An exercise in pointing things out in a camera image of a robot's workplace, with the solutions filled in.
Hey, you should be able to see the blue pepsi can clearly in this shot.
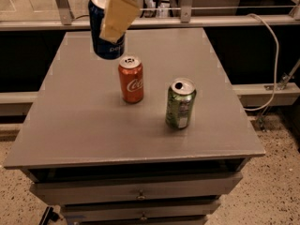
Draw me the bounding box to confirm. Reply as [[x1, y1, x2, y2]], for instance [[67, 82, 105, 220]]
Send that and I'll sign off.
[[88, 0, 125, 60]]

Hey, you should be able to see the grey metal railing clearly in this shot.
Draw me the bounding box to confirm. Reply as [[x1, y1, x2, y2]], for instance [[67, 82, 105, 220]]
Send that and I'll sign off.
[[0, 0, 300, 31]]

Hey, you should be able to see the white cable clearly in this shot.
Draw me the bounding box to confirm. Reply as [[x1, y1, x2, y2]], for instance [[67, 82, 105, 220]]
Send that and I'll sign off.
[[243, 13, 280, 113]]

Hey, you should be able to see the top grey drawer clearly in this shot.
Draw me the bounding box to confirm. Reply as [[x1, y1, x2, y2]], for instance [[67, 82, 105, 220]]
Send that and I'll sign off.
[[30, 172, 242, 205]]

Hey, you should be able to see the green soda can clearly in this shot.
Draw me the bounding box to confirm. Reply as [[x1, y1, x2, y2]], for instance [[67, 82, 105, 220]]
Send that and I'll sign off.
[[165, 78, 197, 129]]

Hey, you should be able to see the red coke can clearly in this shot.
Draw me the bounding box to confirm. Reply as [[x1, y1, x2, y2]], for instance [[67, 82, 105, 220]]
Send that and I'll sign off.
[[118, 55, 143, 103]]

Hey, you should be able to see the grey drawer cabinet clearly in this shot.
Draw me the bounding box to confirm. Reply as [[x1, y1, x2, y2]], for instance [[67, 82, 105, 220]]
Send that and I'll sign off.
[[5, 28, 264, 225]]

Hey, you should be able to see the grey drawer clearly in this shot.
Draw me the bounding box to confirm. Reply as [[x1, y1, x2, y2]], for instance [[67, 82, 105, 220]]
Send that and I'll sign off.
[[30, 172, 242, 205], [61, 200, 219, 222]]

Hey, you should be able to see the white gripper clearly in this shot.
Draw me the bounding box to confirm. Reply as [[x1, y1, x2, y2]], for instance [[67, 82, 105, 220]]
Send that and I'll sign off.
[[99, 0, 140, 43]]

